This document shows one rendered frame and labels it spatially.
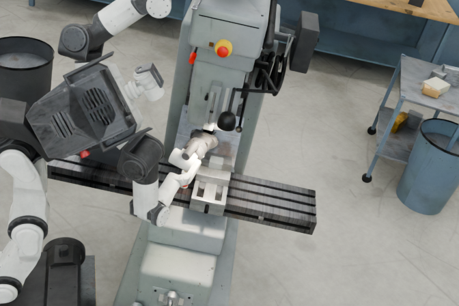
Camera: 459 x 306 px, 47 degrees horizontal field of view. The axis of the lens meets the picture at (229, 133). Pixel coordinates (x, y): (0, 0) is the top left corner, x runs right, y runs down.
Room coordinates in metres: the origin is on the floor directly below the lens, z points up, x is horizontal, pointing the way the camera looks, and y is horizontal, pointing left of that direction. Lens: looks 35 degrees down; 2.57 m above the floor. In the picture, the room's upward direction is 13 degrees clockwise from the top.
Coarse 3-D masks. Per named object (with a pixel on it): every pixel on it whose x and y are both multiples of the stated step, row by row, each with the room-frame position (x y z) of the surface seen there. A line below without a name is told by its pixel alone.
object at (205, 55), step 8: (192, 48) 1.78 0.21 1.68; (200, 48) 1.77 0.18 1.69; (200, 56) 1.77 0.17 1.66; (208, 56) 1.77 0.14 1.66; (216, 56) 1.77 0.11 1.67; (232, 56) 1.77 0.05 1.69; (216, 64) 1.78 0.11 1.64; (224, 64) 1.77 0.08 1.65; (232, 64) 1.77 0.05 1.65; (240, 64) 1.78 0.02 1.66; (248, 64) 1.78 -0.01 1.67
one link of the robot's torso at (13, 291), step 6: (0, 252) 1.42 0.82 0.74; (0, 288) 1.26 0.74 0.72; (6, 288) 1.27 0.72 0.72; (12, 288) 1.28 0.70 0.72; (0, 294) 1.26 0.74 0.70; (6, 294) 1.26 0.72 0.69; (12, 294) 1.27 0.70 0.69; (0, 300) 1.26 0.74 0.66; (6, 300) 1.26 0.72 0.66; (12, 300) 1.28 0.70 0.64
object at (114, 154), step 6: (96, 150) 1.87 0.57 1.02; (108, 150) 1.86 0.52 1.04; (114, 150) 1.86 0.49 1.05; (90, 156) 1.87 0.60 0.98; (96, 156) 1.87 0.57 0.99; (102, 156) 1.86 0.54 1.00; (108, 156) 1.86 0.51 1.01; (114, 156) 1.86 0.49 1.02; (102, 162) 1.86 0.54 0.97; (108, 162) 1.86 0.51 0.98; (114, 162) 1.86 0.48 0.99
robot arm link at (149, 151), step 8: (144, 144) 1.42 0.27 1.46; (152, 144) 1.44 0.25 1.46; (136, 152) 1.37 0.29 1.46; (144, 152) 1.38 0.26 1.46; (152, 152) 1.40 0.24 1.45; (160, 152) 1.43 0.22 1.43; (144, 160) 1.35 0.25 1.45; (152, 160) 1.38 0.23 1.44; (152, 168) 1.39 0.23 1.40; (152, 176) 1.39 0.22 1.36; (144, 184) 1.37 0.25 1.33
